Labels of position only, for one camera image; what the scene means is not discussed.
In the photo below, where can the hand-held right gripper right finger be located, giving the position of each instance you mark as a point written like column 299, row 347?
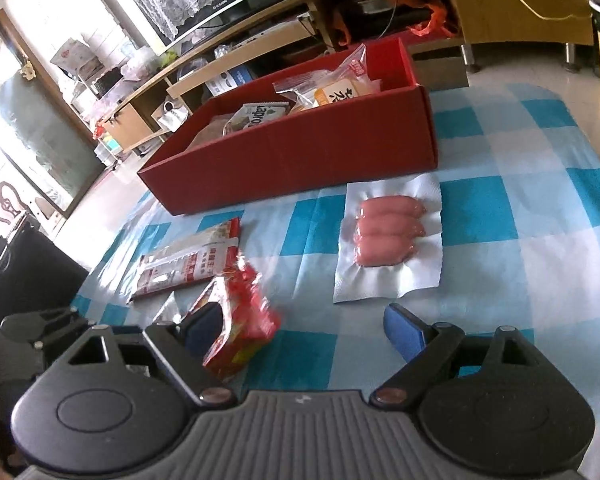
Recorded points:
column 405, row 332

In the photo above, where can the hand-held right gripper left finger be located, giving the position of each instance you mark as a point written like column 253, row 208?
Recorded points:
column 205, row 332

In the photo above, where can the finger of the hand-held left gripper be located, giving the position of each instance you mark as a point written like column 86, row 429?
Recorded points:
column 65, row 322

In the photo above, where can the red snack packet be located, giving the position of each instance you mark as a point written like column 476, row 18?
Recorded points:
column 250, row 320

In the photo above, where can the red cardboard box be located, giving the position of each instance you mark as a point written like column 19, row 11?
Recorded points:
column 305, row 160

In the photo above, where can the black chair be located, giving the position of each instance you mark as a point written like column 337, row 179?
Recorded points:
column 35, row 270

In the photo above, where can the red white flat packet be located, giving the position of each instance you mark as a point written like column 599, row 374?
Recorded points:
column 190, row 260

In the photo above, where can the vacuum-packed sausage pack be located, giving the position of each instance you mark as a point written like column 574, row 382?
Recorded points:
column 390, row 230

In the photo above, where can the wooden chair back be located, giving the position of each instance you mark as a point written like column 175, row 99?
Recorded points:
column 7, row 205

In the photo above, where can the blue white checkered tablecloth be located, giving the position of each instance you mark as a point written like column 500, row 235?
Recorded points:
column 505, row 210

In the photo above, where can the glass sliding door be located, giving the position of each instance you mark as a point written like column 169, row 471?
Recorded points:
column 35, row 130

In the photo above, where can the brown snack packet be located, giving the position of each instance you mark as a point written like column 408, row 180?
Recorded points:
column 212, row 132

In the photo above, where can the white paper bag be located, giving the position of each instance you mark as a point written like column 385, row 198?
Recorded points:
column 170, row 117

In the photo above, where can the green white snack packet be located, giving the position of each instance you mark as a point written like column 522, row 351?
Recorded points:
column 257, row 117

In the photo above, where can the white rack cart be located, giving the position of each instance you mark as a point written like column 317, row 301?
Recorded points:
column 92, row 90

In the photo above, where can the white noodle snack packet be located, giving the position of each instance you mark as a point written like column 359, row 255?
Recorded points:
column 340, row 91

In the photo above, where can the blue white box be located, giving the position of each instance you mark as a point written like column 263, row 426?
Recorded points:
column 230, row 80

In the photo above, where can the clear plastic bag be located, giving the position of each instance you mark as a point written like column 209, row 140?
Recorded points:
column 305, row 87

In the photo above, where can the clear plastic bags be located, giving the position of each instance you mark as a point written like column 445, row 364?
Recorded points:
column 142, row 62

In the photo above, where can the orange plastic bag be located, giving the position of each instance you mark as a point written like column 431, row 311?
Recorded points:
column 437, row 17

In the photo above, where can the flat screen television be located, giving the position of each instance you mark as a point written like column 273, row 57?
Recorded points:
column 230, row 7

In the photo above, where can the wooden television stand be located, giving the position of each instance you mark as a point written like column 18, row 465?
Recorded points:
column 520, row 5

